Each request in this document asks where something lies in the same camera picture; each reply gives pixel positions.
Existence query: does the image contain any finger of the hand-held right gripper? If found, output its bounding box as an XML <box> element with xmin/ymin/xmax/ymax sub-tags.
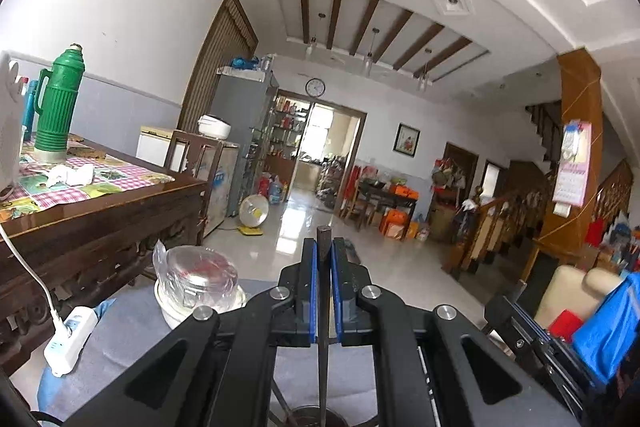
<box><xmin>484</xmin><ymin>293</ymin><xmax>577</xmax><ymax>379</ymax></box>

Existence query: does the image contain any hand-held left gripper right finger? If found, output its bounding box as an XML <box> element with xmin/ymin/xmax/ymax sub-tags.
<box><xmin>330</xmin><ymin>237</ymin><xmax>581</xmax><ymax>427</ymax></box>

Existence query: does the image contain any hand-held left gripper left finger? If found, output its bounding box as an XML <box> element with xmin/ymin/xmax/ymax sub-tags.
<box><xmin>65</xmin><ymin>237</ymin><xmax>319</xmax><ymax>427</ymax></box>

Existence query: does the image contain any dark chopstick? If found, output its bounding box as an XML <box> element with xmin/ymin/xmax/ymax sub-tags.
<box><xmin>315</xmin><ymin>227</ymin><xmax>332</xmax><ymax>427</ymax></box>

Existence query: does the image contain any pile of dark chopsticks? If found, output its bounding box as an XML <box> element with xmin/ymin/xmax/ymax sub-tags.
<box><xmin>271</xmin><ymin>382</ymin><xmax>297</xmax><ymax>427</ymax></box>

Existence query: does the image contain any dark metal chopstick holder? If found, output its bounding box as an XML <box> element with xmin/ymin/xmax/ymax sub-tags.
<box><xmin>270</xmin><ymin>402</ymin><xmax>352</xmax><ymax>427</ymax></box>

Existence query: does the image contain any beige armchair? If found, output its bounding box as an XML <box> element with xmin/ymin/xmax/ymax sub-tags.
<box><xmin>531</xmin><ymin>264</ymin><xmax>627</xmax><ymax>339</ymax></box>

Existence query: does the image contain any tall orange box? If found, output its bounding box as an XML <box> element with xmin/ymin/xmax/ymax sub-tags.
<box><xmin>380</xmin><ymin>209</ymin><xmax>409</xmax><ymax>241</ymax></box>

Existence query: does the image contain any yellow round heater fan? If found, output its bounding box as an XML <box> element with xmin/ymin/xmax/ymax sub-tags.
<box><xmin>238</xmin><ymin>194</ymin><xmax>269</xmax><ymax>238</ymax></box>

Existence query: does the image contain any wooden stair railing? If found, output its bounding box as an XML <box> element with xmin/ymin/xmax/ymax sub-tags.
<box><xmin>441</xmin><ymin>184</ymin><xmax>557</xmax><ymax>279</ymax></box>

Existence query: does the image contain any dark wooden side table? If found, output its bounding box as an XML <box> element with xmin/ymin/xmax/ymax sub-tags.
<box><xmin>356</xmin><ymin>181</ymin><xmax>419</xmax><ymax>230</ymax></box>

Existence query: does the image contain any glass bowl in plastic bag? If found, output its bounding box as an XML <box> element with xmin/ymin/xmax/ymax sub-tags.
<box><xmin>152</xmin><ymin>239</ymin><xmax>241</xmax><ymax>315</ymax></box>

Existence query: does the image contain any white display freezer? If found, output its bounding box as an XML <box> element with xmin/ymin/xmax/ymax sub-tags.
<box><xmin>200</xmin><ymin>139</ymin><xmax>239</xmax><ymax>234</ymax></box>

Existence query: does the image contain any white bowl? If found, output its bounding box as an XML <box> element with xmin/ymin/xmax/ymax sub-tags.
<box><xmin>154</xmin><ymin>282</ymin><xmax>247</xmax><ymax>332</ymax></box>

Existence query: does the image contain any glass display cabinet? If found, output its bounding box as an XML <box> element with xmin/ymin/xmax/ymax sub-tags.
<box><xmin>269</xmin><ymin>96</ymin><xmax>307</xmax><ymax>178</ymax></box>

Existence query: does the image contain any grey refrigerator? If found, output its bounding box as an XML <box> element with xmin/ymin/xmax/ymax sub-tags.
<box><xmin>210</xmin><ymin>67</ymin><xmax>279</xmax><ymax>219</ymax></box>

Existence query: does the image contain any white rice cooker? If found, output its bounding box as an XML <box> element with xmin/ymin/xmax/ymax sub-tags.
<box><xmin>197</xmin><ymin>114</ymin><xmax>232</xmax><ymax>140</ymax></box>

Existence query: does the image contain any dark wooden chair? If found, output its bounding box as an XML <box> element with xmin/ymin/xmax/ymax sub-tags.
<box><xmin>167</xmin><ymin>130</ymin><xmax>224</xmax><ymax>240</ymax></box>

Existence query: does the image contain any grey tablecloth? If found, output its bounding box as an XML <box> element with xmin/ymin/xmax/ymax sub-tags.
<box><xmin>37</xmin><ymin>279</ymin><xmax>321</xmax><ymax>427</ymax></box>

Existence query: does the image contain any white chest freezer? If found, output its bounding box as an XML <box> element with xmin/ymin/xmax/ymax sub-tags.
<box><xmin>136</xmin><ymin>125</ymin><xmax>174</xmax><ymax>168</ymax></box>

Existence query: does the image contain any pendant lamp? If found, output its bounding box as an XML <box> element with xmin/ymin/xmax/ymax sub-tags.
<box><xmin>418</xmin><ymin>48</ymin><xmax>432</xmax><ymax>92</ymax></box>
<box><xmin>305</xmin><ymin>13</ymin><xmax>319</xmax><ymax>60</ymax></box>
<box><xmin>363</xmin><ymin>28</ymin><xmax>377</xmax><ymax>77</ymax></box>

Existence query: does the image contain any checkered table cover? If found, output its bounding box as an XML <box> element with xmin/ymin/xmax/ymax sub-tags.
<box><xmin>0</xmin><ymin>133</ymin><xmax>176</xmax><ymax>223</ymax></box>

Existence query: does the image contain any white power strip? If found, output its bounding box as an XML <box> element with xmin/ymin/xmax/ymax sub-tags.
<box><xmin>44</xmin><ymin>306</ymin><xmax>97</xmax><ymax>378</ymax></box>

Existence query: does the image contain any white tissue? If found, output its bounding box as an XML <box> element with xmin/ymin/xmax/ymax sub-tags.
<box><xmin>47</xmin><ymin>163</ymin><xmax>96</xmax><ymax>186</ymax></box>

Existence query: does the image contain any green thermos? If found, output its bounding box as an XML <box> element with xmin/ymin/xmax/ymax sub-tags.
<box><xmin>32</xmin><ymin>43</ymin><xmax>86</xmax><ymax>164</ymax></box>

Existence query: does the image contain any blue bottle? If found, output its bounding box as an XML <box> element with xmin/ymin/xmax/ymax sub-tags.
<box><xmin>21</xmin><ymin>79</ymin><xmax>40</xmax><ymax>144</ymax></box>

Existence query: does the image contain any wall calendar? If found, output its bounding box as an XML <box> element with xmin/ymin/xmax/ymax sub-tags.
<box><xmin>552</xmin><ymin>120</ymin><xmax>594</xmax><ymax>208</ymax></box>

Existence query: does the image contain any framed wall picture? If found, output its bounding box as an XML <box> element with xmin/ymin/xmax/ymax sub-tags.
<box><xmin>393</xmin><ymin>123</ymin><xmax>420</xmax><ymax>157</ymax></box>

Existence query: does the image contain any white power cable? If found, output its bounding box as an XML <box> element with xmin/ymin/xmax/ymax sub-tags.
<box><xmin>0</xmin><ymin>222</ymin><xmax>67</xmax><ymax>335</ymax></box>

